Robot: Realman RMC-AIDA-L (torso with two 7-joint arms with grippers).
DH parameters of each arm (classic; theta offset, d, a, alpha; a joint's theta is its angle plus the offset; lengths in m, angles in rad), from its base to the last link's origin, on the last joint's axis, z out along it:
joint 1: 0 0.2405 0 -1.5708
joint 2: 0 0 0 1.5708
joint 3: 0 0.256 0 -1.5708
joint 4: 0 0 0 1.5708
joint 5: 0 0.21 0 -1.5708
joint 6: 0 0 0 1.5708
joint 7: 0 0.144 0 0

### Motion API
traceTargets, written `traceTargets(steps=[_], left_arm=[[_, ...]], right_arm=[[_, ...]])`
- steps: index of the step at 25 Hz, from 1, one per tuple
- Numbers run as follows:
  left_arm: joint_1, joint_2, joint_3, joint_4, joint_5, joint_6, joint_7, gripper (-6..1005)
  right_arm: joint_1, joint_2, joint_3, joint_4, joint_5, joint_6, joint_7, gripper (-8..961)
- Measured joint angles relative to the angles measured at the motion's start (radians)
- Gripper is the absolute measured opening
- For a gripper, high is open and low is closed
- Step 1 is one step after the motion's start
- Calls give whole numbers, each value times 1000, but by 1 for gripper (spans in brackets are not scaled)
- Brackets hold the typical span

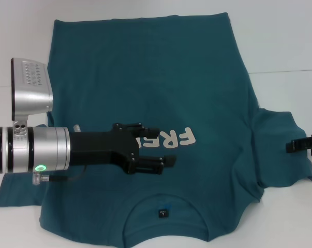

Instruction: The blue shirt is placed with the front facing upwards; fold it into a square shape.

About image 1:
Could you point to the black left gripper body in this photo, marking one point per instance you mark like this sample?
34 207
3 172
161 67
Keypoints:
98 147

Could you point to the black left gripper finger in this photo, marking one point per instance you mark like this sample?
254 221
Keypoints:
145 166
151 132

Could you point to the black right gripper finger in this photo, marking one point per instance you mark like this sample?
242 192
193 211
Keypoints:
298 146

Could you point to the teal t-shirt with FREE print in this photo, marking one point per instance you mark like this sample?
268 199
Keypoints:
171 77

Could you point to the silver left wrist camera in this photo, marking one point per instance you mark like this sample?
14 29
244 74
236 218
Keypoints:
31 98

